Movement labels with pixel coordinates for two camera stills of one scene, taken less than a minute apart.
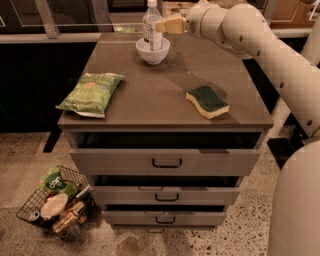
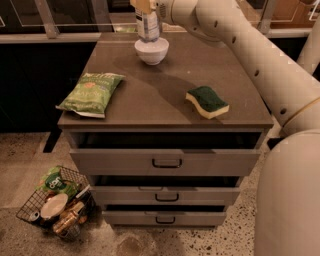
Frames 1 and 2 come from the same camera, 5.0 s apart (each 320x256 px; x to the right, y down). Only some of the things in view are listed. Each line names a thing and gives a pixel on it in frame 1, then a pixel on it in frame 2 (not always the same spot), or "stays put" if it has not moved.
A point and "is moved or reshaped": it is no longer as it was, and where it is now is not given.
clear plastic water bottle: x=153 y=27 is moved or reshaped
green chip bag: x=91 y=93 stays put
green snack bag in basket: x=52 y=180 stays put
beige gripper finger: x=174 y=25 -> x=145 y=5
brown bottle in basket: x=68 y=218 stays put
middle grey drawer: x=164 y=195 stays put
